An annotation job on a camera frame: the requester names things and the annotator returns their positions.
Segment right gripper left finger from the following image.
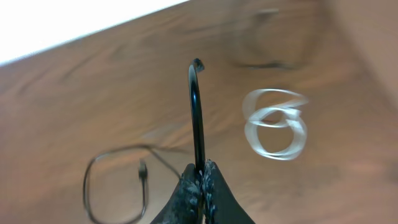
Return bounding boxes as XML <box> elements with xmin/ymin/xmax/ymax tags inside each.
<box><xmin>150</xmin><ymin>164</ymin><xmax>203</xmax><ymax>224</ymax></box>

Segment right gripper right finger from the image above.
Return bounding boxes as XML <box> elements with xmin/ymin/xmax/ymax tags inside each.
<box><xmin>202</xmin><ymin>159</ymin><xmax>255</xmax><ymax>224</ymax></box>

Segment black USB cable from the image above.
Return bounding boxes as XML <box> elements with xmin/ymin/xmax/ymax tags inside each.
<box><xmin>187</xmin><ymin>58</ymin><xmax>206</xmax><ymax>172</ymax></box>
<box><xmin>82</xmin><ymin>143</ymin><xmax>190</xmax><ymax>224</ymax></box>

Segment white USB cable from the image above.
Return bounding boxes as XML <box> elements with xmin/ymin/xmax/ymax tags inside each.
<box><xmin>242</xmin><ymin>88</ymin><xmax>309</xmax><ymax>161</ymax></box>

